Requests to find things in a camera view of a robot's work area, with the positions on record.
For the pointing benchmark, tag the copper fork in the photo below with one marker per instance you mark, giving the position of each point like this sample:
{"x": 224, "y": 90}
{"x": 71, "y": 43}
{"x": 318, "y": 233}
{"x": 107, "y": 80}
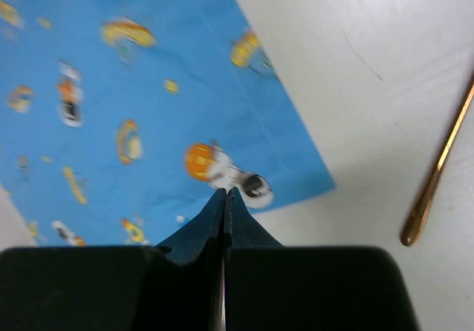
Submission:
{"x": 417, "y": 216}

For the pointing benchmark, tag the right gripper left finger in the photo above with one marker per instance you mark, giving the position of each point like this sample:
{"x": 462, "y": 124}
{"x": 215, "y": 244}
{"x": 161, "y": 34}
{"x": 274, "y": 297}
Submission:
{"x": 182, "y": 287}

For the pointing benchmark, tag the blue space-print cloth placemat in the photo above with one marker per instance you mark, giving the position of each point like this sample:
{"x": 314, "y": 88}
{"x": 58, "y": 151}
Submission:
{"x": 120, "y": 118}

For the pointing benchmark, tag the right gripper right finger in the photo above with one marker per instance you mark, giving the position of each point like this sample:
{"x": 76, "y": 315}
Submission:
{"x": 254, "y": 284}

